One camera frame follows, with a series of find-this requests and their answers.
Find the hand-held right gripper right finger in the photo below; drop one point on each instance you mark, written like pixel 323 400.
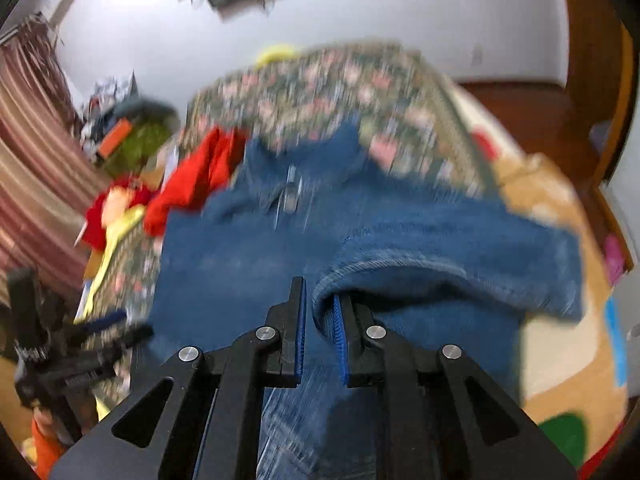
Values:
pixel 340 342

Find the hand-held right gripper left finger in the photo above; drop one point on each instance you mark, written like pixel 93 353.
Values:
pixel 300 332

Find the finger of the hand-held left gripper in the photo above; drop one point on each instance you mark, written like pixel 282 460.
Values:
pixel 125 340
pixel 102 322

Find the blue denim jeans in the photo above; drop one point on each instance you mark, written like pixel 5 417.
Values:
pixel 400 230

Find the red garment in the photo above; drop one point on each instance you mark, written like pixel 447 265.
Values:
pixel 200 180

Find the pile of clothes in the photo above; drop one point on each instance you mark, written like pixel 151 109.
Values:
pixel 110 97

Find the yellow cloth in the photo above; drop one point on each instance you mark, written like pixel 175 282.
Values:
pixel 112 245

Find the orange cloth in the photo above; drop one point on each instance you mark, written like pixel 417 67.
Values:
pixel 45 442

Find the red plush toy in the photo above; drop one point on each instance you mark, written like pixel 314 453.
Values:
pixel 112 205

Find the striped brown curtain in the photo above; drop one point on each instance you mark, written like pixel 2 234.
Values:
pixel 30 160

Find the green patterned cloth cover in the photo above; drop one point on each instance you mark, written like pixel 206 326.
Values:
pixel 142 145

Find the orange box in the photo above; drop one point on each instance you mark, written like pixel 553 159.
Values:
pixel 115 139

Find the beige printed bed sheet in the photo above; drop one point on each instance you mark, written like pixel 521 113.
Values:
pixel 555 360

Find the floral blanket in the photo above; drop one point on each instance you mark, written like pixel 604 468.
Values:
pixel 325 90

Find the yellow hoop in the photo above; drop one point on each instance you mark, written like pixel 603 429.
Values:
pixel 277 54

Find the white sliding door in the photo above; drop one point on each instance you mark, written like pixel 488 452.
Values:
pixel 627 200

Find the wooden wardrobe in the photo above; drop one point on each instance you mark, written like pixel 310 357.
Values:
pixel 620 110

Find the wooden door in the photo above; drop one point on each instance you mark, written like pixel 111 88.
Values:
pixel 585 35

